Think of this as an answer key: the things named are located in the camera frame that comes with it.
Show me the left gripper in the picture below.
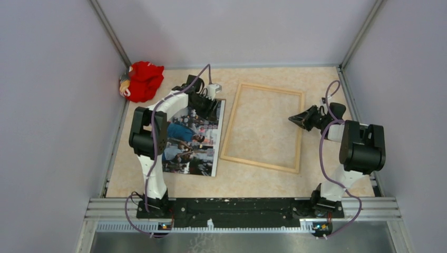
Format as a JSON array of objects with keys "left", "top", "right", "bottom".
[{"left": 190, "top": 93, "right": 219, "bottom": 123}]

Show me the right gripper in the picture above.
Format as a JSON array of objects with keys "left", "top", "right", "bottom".
[{"left": 288, "top": 105, "right": 328, "bottom": 132}]

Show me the printed photo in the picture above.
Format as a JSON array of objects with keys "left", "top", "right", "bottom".
[{"left": 161, "top": 100, "right": 226, "bottom": 177}]

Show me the wooden picture frame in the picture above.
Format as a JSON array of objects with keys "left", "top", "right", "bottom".
[{"left": 220, "top": 82, "right": 305, "bottom": 174}]

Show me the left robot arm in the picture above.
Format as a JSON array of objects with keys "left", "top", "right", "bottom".
[{"left": 129, "top": 75, "right": 222, "bottom": 218}]

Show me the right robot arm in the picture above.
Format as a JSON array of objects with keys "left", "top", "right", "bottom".
[{"left": 288, "top": 102, "right": 386, "bottom": 217}]

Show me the red cloth doll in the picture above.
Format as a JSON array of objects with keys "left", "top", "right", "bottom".
[{"left": 119, "top": 61, "right": 164, "bottom": 103}]

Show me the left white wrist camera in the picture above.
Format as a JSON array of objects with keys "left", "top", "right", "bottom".
[{"left": 202, "top": 83, "right": 222, "bottom": 100}]

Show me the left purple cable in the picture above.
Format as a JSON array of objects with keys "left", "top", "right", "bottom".
[{"left": 125, "top": 63, "right": 212, "bottom": 239}]

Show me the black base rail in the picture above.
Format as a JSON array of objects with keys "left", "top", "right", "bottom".
[{"left": 136, "top": 198, "right": 344, "bottom": 228}]

